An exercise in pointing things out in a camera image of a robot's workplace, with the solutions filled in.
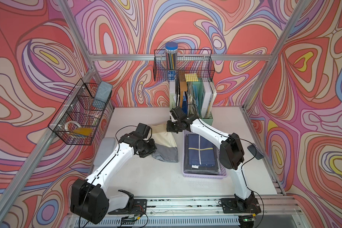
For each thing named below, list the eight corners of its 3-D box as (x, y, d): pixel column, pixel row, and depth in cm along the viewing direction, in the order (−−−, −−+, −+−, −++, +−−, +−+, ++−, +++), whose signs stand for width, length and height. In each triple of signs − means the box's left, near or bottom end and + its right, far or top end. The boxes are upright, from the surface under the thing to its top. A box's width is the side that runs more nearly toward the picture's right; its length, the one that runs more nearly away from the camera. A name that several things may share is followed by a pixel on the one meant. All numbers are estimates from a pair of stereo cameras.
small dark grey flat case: (256, 161, 92) (261, 157, 87) (245, 149, 98) (249, 145, 93) (261, 159, 94) (266, 154, 88) (249, 147, 99) (253, 142, 94)
